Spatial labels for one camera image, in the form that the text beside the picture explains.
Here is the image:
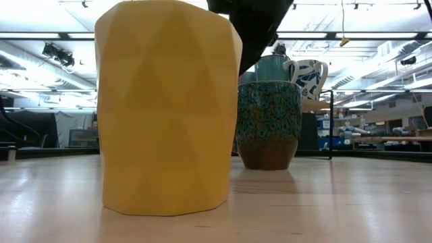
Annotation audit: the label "yellow hanging cord plug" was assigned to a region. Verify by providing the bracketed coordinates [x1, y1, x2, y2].
[339, 0, 351, 48]

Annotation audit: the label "grey low cabinet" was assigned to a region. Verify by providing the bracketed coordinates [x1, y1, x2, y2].
[69, 129, 99, 149]

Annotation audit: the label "blue storage bins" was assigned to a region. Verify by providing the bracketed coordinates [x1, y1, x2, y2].
[316, 117, 354, 150]

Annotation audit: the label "white blue patterned mug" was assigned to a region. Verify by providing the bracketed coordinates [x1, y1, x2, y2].
[289, 59, 329, 102]

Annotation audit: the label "grey cloth cover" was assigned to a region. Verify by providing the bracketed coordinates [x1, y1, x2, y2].
[55, 111, 99, 149]

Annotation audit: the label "yellow faceted mug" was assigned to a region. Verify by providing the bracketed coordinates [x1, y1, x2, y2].
[94, 0, 243, 217]

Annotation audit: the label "speckled teal brown mug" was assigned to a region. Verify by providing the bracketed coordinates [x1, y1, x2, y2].
[235, 80, 303, 171]

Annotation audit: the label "black backdrop curtain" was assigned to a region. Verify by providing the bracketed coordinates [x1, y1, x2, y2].
[0, 110, 58, 149]

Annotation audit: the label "wooden workbench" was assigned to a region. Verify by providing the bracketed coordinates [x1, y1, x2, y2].
[350, 134, 432, 143]

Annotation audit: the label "black ceiling spotlight cluster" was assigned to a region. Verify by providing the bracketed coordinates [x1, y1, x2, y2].
[41, 43, 76, 68]

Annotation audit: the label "wooden shelf black legs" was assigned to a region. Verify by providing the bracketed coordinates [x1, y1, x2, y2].
[300, 89, 335, 161]

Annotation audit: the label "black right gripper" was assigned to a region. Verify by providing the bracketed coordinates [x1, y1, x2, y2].
[206, 0, 295, 76]

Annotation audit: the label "black overhead camera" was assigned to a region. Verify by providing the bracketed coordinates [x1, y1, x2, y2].
[272, 43, 288, 57]

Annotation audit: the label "teal mug white handle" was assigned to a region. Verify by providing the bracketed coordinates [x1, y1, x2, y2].
[254, 53, 300, 84]

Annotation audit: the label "black room partition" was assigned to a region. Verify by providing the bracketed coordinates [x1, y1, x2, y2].
[296, 113, 320, 152]

